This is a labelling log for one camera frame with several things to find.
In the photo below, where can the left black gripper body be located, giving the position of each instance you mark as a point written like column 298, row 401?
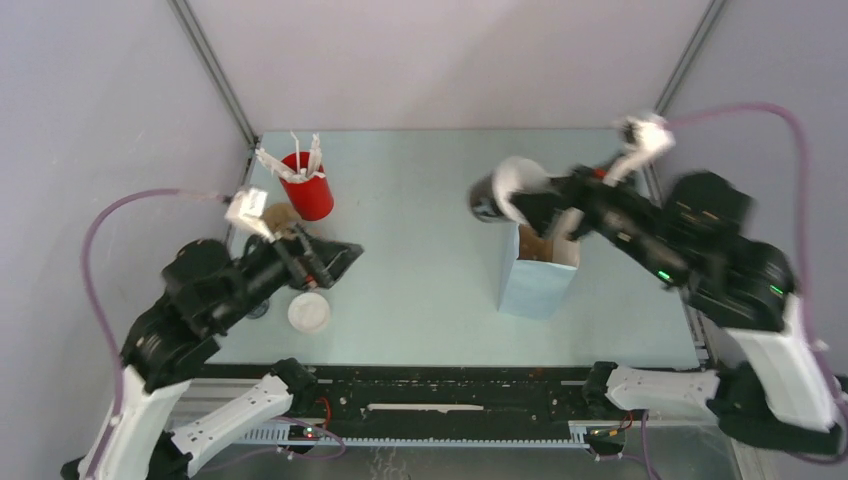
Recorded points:
column 297, row 264

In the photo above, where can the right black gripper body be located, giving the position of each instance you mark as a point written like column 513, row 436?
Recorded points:
column 607, row 207

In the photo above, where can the brown cardboard cup carrier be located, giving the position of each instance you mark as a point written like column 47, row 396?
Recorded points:
column 531, row 247

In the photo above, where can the white paper bag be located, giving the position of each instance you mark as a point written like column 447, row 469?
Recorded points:
column 532, row 289

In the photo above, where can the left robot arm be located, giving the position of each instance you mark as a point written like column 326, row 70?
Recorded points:
column 206, row 293

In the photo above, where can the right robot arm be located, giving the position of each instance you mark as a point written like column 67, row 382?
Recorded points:
column 778, row 397

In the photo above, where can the brown cardboard tray stack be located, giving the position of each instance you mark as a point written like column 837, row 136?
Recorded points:
column 281, row 217

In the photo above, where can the red cup holder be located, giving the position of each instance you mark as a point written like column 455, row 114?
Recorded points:
column 312, row 199

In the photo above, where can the white lid stack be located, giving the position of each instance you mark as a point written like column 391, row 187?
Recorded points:
column 309, row 312

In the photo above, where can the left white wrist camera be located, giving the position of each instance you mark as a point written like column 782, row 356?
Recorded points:
column 245, row 211

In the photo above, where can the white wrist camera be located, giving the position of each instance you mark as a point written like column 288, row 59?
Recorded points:
column 645, row 138
column 245, row 211

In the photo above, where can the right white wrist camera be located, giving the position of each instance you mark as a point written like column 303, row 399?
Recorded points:
column 645, row 138

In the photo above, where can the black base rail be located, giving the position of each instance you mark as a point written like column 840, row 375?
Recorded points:
column 486, row 406

